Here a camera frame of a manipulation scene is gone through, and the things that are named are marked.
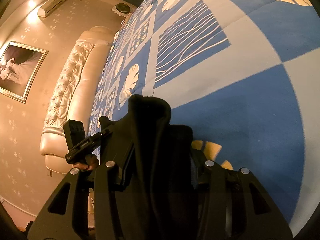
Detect black pants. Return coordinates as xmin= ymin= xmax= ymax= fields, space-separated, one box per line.
xmin=100 ymin=94 xmax=208 ymax=240

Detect cream tufted headboard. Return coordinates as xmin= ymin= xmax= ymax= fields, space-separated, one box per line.
xmin=40 ymin=26 xmax=115 ymax=174

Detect blue patterned bed sheet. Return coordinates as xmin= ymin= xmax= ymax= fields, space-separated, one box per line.
xmin=89 ymin=0 xmax=319 ymax=235

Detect framed wall picture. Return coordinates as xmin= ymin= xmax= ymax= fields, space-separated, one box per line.
xmin=1 ymin=41 xmax=48 ymax=103

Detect white wall air conditioner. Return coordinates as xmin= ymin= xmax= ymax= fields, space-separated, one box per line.
xmin=37 ymin=0 xmax=66 ymax=18

